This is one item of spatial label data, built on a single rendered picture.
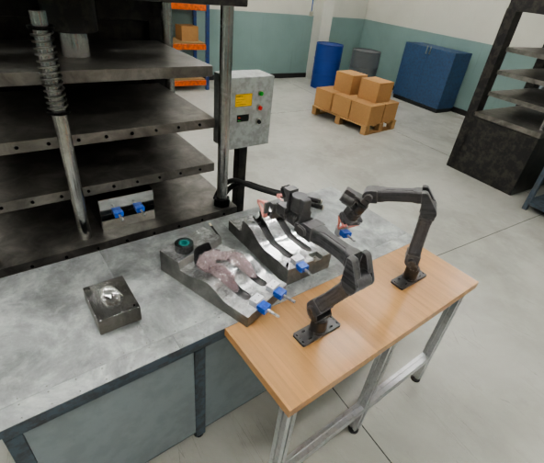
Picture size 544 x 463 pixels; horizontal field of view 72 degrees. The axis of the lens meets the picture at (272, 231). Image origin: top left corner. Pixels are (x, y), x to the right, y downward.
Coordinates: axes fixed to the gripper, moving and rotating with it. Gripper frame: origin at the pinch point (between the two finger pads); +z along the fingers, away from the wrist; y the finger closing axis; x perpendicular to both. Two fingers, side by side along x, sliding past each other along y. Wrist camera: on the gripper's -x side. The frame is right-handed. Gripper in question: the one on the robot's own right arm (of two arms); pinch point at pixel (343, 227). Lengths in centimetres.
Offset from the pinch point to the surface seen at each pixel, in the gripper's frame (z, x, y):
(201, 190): 51, -65, 49
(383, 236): 13.8, 0.7, -34.4
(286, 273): 3.9, 18.0, 35.8
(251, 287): 5, 21, 53
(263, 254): 12.3, 3.2, 39.7
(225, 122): -4, -66, 45
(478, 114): 82, -189, -334
